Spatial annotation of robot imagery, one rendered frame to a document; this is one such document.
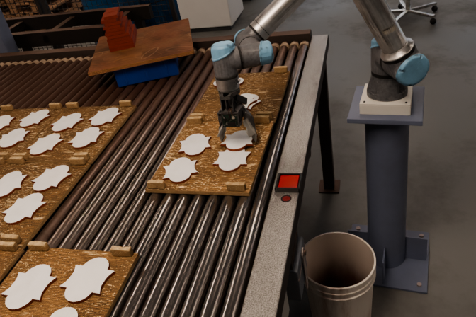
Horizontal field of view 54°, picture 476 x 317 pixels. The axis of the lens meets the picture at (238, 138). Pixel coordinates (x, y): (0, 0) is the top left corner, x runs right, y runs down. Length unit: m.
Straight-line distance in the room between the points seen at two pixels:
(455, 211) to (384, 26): 1.41
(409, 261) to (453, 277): 0.20
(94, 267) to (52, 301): 0.13
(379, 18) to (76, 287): 1.18
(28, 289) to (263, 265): 0.61
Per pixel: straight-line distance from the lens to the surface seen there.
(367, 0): 1.56
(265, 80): 2.06
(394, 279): 2.39
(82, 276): 1.34
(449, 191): 2.88
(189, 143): 1.70
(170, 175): 1.57
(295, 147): 1.63
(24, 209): 1.68
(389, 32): 1.62
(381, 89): 1.85
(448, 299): 2.36
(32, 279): 1.41
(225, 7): 5.45
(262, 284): 1.20
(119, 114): 2.05
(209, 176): 1.53
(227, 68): 1.49
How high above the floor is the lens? 1.83
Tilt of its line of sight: 32 degrees down
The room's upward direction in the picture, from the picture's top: 11 degrees counter-clockwise
